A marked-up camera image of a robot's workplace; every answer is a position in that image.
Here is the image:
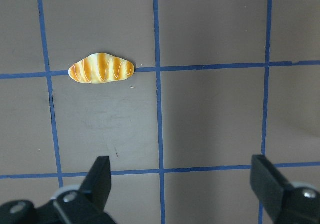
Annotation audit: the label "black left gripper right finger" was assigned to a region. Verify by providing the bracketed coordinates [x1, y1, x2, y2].
[250, 154, 320, 224]

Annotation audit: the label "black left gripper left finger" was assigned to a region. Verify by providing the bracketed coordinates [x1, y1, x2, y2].
[53, 156, 112, 224]

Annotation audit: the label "toy bread loaf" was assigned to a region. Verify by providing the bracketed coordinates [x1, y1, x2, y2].
[68, 53, 135, 84]

